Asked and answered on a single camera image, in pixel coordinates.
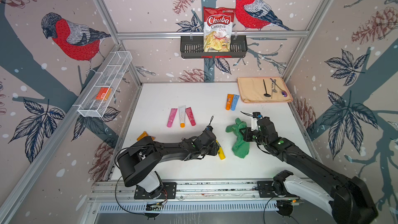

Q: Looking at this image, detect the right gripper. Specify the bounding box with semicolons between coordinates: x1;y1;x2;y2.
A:
238;127;268;147

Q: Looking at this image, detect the yellow toothpaste tube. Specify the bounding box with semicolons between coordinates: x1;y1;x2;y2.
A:
216;141;226;160

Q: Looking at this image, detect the green cleaning cloth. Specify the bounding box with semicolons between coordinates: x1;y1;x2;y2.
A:
226;118;250;159

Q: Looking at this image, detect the red pink toothpaste tube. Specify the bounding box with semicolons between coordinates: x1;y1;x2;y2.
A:
186;107;196;126

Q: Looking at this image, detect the white toothpaste tube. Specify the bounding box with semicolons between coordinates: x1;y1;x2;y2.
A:
178;105;186;128

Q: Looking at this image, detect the magenta toothpaste tube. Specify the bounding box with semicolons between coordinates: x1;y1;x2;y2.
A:
167;108;178;128

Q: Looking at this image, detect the orange toothpaste tube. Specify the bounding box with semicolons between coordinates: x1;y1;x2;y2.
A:
226;94;234;111

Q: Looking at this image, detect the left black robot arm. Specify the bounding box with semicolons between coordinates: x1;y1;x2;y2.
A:
116;127;220;193

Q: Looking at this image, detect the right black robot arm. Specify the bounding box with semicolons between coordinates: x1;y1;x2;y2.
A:
239;112;378;224

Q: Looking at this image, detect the blue toothpaste tube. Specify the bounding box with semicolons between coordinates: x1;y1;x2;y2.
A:
230;94;239;111

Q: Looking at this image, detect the black spoon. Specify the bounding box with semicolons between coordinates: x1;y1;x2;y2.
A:
263;80;272;98

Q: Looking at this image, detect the iridescent purple spoon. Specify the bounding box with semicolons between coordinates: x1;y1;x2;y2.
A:
271;78;288;97

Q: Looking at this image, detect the beige folded cloth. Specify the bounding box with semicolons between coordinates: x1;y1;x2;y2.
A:
237;77;292;103

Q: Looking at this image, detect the pink tray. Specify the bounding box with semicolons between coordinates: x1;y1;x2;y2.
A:
236;76;294;104

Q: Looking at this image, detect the orange snack packet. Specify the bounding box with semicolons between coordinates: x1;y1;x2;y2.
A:
137;131;155;141

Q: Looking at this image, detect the orange packet in shelf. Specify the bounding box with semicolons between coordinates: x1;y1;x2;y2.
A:
95;87;113;101

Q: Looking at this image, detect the Chuba cassava chips bag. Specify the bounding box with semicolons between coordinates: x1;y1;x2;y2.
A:
203;7;235;52

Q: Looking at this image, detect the patterned handle utensil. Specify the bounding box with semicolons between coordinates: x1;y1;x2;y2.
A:
271;82;277;99

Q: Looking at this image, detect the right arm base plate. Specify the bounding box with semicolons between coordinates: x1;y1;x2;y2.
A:
257;180;298;199

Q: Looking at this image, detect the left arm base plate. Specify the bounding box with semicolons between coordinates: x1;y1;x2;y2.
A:
134;182;177;200

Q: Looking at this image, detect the black wire wall basket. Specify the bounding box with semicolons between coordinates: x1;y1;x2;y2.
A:
180;36;248;59

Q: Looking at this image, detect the white wire wall shelf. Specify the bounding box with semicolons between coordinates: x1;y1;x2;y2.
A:
78;51;132;118

